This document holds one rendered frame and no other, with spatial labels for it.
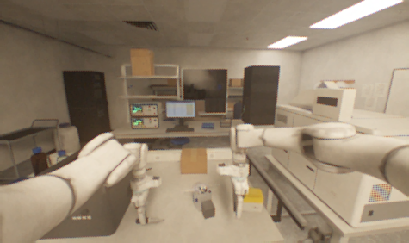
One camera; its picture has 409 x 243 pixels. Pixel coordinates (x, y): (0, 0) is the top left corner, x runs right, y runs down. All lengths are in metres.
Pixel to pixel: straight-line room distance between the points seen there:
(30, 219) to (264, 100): 2.87
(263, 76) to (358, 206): 2.20
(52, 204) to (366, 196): 1.16
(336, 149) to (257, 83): 2.49
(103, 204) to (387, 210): 1.42
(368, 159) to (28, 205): 0.47
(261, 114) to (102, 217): 2.59
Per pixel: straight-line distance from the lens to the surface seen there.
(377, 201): 1.23
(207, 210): 0.97
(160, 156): 1.57
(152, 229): 1.02
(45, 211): 0.28
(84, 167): 0.37
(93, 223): 1.03
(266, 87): 2.91
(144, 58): 2.85
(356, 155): 0.40
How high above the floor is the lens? 1.64
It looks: 11 degrees down
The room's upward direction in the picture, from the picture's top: straight up
